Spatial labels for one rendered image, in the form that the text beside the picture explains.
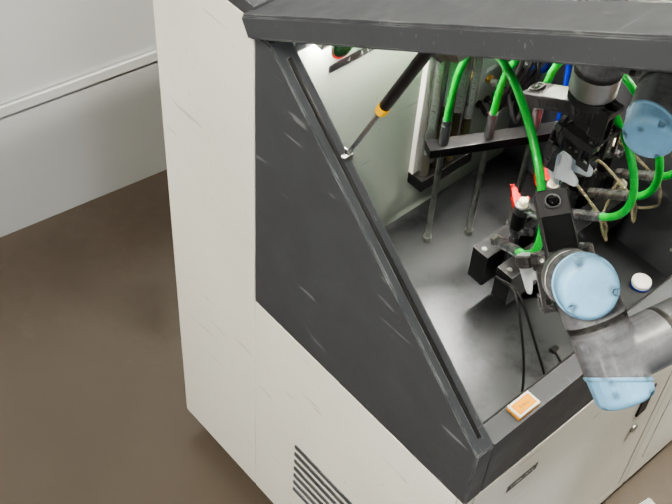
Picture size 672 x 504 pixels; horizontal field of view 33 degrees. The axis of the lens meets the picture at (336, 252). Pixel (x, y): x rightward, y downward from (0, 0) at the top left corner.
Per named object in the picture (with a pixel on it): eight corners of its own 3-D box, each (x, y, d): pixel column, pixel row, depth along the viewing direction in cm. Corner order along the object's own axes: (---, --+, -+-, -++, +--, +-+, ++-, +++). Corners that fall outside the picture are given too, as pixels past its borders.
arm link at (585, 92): (562, 66, 173) (598, 45, 177) (556, 90, 176) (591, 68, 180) (601, 93, 169) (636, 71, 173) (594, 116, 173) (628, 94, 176)
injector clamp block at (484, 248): (499, 329, 219) (512, 278, 208) (461, 296, 224) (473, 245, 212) (613, 244, 235) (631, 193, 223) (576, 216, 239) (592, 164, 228)
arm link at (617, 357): (693, 379, 139) (661, 294, 138) (620, 417, 135) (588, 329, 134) (653, 379, 146) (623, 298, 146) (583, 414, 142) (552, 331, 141)
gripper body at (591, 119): (583, 176, 181) (601, 119, 172) (543, 146, 185) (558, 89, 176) (614, 155, 185) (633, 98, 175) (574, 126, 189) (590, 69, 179)
